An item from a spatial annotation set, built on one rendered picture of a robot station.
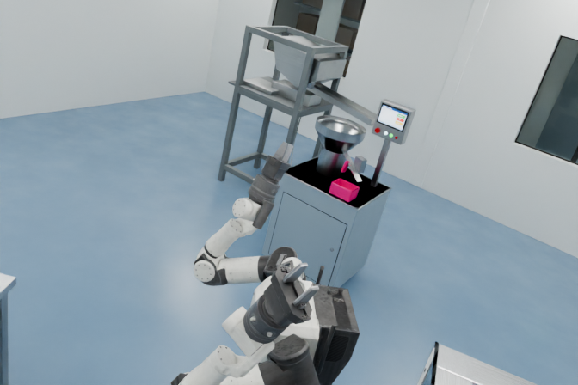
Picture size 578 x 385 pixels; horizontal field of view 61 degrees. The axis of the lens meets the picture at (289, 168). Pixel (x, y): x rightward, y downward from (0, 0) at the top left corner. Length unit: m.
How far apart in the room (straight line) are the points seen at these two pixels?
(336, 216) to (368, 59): 3.06
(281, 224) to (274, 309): 2.52
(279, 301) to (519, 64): 4.74
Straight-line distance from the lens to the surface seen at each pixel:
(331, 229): 3.36
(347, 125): 3.69
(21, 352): 3.04
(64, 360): 2.98
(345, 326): 1.50
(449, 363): 0.90
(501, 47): 5.57
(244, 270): 1.72
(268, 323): 1.09
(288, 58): 4.26
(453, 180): 5.86
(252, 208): 1.63
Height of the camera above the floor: 2.15
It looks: 23 degrees down
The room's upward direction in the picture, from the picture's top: 14 degrees clockwise
